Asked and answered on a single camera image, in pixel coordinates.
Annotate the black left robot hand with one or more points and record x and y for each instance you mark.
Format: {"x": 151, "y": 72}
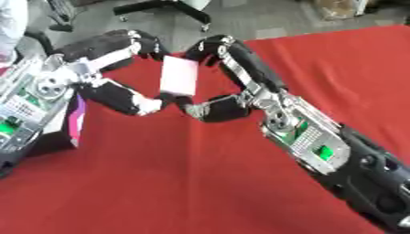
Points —
{"x": 109, "y": 94}

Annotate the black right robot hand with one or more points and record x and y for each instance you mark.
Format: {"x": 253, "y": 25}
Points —
{"x": 251, "y": 65}

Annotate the pink rectangular block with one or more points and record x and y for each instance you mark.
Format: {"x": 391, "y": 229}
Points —
{"x": 179, "y": 75}

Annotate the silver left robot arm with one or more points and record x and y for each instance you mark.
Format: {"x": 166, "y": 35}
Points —
{"x": 29, "y": 106}

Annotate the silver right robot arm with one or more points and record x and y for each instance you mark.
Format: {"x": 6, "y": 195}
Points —
{"x": 341, "y": 158}

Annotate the cardboard box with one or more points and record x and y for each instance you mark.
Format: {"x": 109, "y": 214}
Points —
{"x": 336, "y": 8}

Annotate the black office chair base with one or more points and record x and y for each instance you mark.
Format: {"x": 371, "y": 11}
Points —
{"x": 165, "y": 10}

